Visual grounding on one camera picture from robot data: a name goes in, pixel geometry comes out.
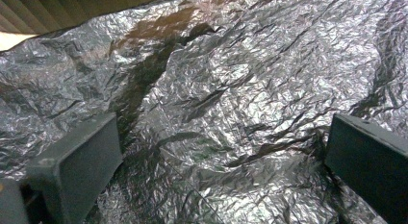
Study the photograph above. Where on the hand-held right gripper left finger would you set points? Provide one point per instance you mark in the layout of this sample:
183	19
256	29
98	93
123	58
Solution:
83	163

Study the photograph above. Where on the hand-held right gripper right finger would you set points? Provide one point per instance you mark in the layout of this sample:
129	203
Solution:
369	160

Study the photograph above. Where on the black plastic trash bag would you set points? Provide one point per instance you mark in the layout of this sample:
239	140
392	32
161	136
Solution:
224	89

